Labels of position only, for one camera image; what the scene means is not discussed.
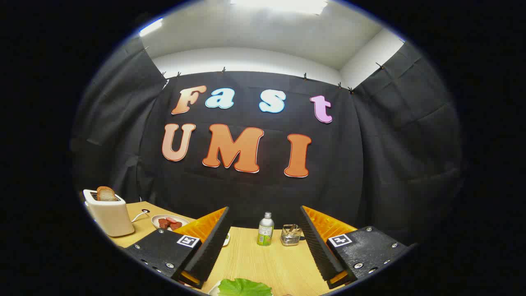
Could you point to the green and silver bottle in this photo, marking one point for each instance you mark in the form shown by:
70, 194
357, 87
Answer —
265, 230

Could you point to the brown meat piece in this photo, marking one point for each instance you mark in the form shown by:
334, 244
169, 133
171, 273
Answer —
163, 224
176, 225

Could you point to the white divided tray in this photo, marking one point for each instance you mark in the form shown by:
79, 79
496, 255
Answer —
226, 240

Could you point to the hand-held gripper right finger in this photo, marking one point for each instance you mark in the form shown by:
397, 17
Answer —
316, 242

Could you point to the pink plate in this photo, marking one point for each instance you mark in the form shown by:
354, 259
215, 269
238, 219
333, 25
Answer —
213, 292

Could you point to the ceiling light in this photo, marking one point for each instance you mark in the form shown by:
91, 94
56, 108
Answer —
150, 27

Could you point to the green lettuce leaf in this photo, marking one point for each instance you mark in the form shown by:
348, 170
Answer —
244, 287

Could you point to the round grey plate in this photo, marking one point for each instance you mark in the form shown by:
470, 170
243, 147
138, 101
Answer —
156, 221

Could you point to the white toaster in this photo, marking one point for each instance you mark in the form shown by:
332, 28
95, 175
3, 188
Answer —
111, 216

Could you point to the black backdrop cloth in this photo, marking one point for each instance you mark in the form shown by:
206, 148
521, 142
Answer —
246, 193

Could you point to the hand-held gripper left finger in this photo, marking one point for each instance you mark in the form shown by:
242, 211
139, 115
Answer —
213, 242

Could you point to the toasted bread slice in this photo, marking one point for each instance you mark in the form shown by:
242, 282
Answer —
106, 194

